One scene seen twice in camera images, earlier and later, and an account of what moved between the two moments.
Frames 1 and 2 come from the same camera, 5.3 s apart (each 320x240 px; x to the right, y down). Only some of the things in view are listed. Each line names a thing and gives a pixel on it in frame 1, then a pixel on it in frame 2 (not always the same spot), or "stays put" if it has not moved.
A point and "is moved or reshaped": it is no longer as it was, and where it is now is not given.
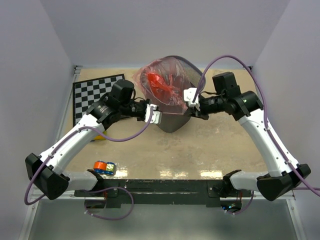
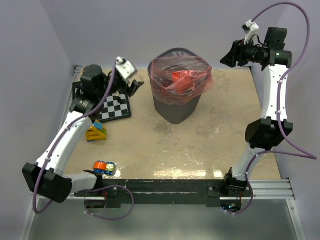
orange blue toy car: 100,166 stays put
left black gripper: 145,102 -> 130,90
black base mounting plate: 162,193 stays put
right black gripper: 192,111 -> 236,54
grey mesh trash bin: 171,122 -> 177,113
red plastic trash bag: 165,80 is moved or reshaped
